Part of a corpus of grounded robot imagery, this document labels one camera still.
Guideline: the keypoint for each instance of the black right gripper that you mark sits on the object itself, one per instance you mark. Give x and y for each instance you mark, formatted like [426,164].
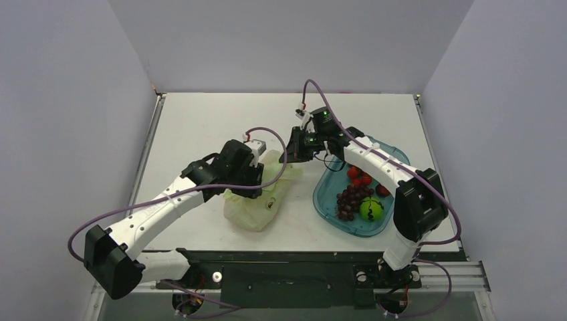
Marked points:
[299,147]

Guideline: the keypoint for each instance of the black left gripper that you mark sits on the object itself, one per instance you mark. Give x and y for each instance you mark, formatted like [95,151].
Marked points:
[255,173]

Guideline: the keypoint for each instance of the light green plastic bag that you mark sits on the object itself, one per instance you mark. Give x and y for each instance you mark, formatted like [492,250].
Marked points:
[255,214]

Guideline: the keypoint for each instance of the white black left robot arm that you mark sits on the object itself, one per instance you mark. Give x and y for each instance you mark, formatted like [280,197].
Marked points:
[116,256]

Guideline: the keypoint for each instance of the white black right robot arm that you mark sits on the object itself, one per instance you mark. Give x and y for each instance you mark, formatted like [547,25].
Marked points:
[418,207]

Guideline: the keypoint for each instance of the red fake strawberry bunch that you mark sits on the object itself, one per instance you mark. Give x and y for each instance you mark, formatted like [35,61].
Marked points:
[358,177]

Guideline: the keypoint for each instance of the dark purple fake grapes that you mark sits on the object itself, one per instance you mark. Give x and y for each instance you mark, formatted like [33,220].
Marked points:
[348,201]

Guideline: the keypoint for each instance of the dark red fake fruit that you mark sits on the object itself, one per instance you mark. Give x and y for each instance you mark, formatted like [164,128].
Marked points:
[382,191]

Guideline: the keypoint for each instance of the green striped fake melon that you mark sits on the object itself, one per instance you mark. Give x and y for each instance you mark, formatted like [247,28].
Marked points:
[371,209]

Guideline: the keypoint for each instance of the teal plastic tray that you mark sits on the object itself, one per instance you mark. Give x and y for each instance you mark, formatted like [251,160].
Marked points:
[333,181]

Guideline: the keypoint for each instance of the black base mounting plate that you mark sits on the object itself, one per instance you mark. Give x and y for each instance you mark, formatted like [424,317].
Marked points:
[304,297]

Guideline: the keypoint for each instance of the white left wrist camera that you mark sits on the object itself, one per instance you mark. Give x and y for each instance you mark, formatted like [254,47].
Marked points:
[257,147]

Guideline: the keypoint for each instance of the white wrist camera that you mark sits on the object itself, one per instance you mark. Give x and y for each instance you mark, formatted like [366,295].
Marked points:
[304,115]
[257,147]

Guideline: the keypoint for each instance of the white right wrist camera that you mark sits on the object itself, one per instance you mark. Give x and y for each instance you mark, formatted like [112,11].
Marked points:
[304,115]

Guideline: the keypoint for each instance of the aluminium frame rail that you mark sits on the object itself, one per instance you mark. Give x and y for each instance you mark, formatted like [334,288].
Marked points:
[452,277]

